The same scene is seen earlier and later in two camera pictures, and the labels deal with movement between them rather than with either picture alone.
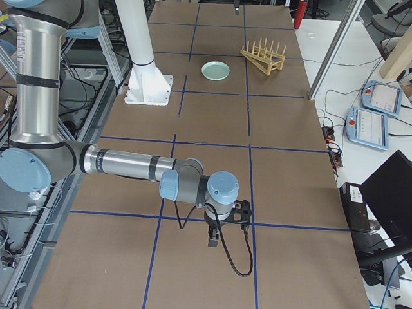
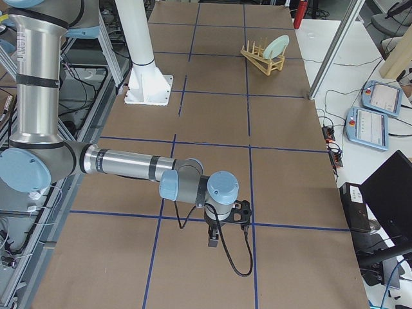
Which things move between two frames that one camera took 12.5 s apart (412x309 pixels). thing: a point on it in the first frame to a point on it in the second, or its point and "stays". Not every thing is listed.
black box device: [355, 206] stays
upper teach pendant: [382, 97] stays
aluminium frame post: [350, 17] stays
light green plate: [215, 71] to [277, 46]
